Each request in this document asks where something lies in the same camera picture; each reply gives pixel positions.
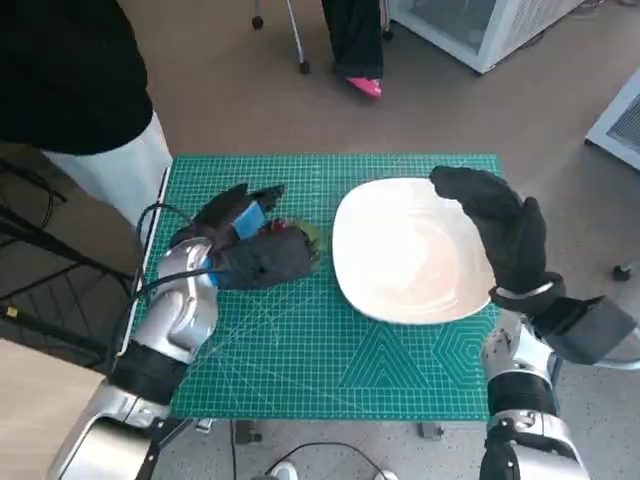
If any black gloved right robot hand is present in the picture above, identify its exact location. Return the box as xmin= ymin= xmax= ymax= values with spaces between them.
xmin=429 ymin=165 xmax=549 ymax=292

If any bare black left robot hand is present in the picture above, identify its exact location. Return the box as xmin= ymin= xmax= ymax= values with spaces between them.
xmin=172 ymin=183 xmax=287 ymax=250

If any red toy grape bunch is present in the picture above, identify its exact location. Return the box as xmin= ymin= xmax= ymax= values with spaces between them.
xmin=257 ymin=216 xmax=324 ymax=274

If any white square plate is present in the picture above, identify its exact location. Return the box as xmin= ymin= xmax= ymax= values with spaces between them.
xmin=332 ymin=177 xmax=494 ymax=326

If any green cutting mat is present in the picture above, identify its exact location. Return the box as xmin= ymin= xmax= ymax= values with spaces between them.
xmin=112 ymin=153 xmax=504 ymax=420

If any black metal rack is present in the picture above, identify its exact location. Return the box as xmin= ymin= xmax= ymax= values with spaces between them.
xmin=0 ymin=157 xmax=144 ymax=372

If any person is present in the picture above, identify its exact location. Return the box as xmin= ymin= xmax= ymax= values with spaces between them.
xmin=0 ymin=0 xmax=174 ymax=224
xmin=320 ymin=0 xmax=386 ymax=100

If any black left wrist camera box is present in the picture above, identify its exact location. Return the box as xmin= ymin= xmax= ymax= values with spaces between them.
xmin=214 ymin=231 xmax=315 ymax=291

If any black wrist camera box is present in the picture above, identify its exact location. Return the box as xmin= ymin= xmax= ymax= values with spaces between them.
xmin=214 ymin=231 xmax=315 ymax=291
xmin=542 ymin=295 xmax=639 ymax=367

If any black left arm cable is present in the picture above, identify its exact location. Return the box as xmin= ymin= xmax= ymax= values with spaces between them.
xmin=115 ymin=202 xmax=224 ymax=357

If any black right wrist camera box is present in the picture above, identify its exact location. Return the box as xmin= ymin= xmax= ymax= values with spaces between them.
xmin=542 ymin=295 xmax=639 ymax=367

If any metal frame with casters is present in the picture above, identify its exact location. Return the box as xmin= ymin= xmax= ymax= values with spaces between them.
xmin=251 ymin=0 xmax=311 ymax=75

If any black straight hanging cable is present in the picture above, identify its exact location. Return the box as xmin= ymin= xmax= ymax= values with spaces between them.
xmin=228 ymin=419 xmax=239 ymax=480

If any black looped floor cable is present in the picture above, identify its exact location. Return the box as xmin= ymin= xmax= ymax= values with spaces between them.
xmin=263 ymin=441 xmax=377 ymax=480

